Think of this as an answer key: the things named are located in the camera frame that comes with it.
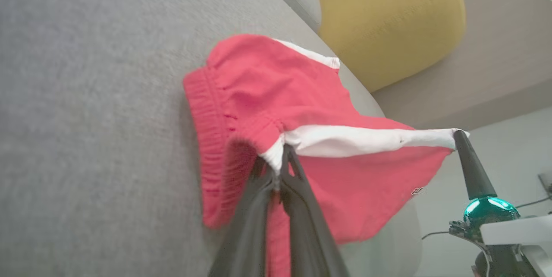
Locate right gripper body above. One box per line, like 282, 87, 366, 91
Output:
449, 196, 552, 277

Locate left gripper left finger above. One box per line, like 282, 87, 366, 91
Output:
208, 156, 277, 277

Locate grey sofa backrest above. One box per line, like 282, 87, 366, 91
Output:
372, 0, 552, 132

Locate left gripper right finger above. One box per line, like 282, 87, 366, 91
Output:
279, 145, 350, 277

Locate grey fabric sofa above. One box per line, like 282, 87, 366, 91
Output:
0, 0, 423, 277

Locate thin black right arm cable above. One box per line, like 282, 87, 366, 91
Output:
515, 196, 552, 209
421, 230, 452, 241

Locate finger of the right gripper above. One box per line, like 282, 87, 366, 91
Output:
453, 129, 498, 200

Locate red white-trimmed shorts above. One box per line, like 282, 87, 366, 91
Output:
182, 33, 458, 277

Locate yellow cushion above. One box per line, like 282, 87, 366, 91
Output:
313, 0, 467, 93

